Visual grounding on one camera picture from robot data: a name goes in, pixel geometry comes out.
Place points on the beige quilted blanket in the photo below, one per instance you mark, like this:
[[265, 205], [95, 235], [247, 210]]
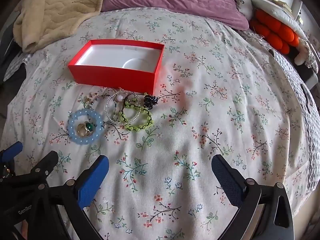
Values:
[[50, 12]]

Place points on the white quilted cushion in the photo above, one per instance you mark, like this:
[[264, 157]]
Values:
[[275, 8]]

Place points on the black bead cluster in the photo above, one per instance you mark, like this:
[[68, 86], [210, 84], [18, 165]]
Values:
[[150, 101]]

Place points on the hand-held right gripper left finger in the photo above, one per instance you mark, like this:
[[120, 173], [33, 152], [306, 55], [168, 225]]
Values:
[[92, 180]]

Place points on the orange plush toy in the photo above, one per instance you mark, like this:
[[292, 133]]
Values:
[[275, 31]]

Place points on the red cardboard box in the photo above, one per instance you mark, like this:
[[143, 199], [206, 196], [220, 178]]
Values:
[[112, 77]]

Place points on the grey checked cloth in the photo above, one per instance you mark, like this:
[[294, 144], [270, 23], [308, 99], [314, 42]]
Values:
[[15, 66]]

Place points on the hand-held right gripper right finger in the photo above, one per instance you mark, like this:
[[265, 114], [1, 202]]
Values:
[[226, 180]]

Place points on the beige plush foot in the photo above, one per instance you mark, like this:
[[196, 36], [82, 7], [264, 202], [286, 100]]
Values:
[[303, 55]]

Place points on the floral bed sheet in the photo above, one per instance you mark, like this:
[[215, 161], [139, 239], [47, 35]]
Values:
[[200, 105]]

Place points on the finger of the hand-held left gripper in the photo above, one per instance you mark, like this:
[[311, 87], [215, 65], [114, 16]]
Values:
[[48, 160], [11, 152]]

